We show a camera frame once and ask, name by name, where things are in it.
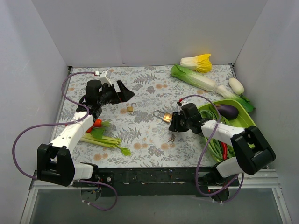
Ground silver key bunch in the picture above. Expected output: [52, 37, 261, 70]
[168, 134, 176, 143]

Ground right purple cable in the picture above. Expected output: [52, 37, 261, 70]
[181, 94, 245, 203]

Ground red chili pepper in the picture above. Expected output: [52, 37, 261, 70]
[221, 142, 228, 160]

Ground green celery stalks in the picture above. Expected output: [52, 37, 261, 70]
[80, 121, 131, 156]

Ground large brass padlock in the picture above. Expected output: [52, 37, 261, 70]
[153, 110, 172, 123]

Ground green white napa cabbage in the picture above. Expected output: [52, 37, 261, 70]
[171, 64, 216, 91]

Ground white radish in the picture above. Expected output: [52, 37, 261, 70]
[228, 78, 244, 95]

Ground orange carrot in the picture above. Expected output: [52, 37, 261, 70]
[86, 119, 102, 133]

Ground small brass padlock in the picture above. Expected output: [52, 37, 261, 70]
[127, 103, 137, 113]

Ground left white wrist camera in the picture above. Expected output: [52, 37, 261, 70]
[94, 70, 112, 86]

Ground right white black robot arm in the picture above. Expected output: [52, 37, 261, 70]
[169, 103, 276, 186]

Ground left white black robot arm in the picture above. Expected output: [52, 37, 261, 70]
[37, 79, 135, 187]

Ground yellow white napa cabbage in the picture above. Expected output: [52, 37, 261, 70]
[180, 54, 212, 73]

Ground floral table mat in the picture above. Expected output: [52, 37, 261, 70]
[71, 66, 225, 168]

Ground black aluminium base frame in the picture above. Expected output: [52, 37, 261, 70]
[30, 163, 283, 199]

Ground green plastic basket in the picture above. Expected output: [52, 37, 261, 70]
[197, 99, 267, 164]

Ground green long beans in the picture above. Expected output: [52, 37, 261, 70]
[199, 110, 235, 162]

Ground purple eggplant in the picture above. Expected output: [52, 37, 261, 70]
[215, 104, 239, 120]

